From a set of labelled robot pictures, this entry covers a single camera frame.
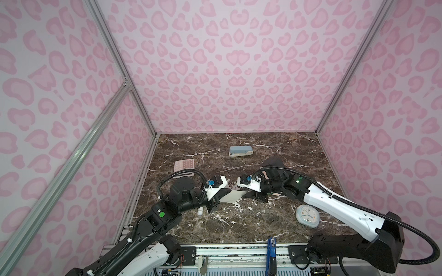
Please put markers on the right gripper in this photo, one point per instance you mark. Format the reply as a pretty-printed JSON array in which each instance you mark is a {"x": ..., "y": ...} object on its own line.
[{"x": 258, "y": 194}]

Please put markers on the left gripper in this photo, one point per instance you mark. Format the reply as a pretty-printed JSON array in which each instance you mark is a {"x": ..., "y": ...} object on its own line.
[{"x": 213, "y": 202}]

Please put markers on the beige lined letter paper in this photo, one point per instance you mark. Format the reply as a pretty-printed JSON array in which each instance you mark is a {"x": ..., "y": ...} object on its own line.
[{"x": 232, "y": 197}]

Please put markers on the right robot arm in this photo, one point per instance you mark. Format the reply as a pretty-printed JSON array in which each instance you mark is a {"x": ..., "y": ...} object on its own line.
[{"x": 379, "y": 238}]

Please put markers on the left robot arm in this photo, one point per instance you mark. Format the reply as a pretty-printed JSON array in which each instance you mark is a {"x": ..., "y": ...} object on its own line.
[{"x": 153, "y": 225}]

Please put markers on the white alarm clock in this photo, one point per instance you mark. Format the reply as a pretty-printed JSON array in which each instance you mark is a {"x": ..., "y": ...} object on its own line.
[{"x": 308, "y": 216}]

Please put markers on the pink calculator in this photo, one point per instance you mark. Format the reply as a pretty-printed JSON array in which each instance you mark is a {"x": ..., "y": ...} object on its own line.
[{"x": 182, "y": 165}]

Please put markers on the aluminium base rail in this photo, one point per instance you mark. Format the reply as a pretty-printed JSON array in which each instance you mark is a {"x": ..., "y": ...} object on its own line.
[{"x": 242, "y": 260}]

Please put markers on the beige tape piece on rail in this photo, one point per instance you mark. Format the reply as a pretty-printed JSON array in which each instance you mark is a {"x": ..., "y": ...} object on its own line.
[{"x": 203, "y": 265}]

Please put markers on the blue tool on rail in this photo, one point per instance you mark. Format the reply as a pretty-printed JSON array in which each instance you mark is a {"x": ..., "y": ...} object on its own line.
[{"x": 271, "y": 262}]

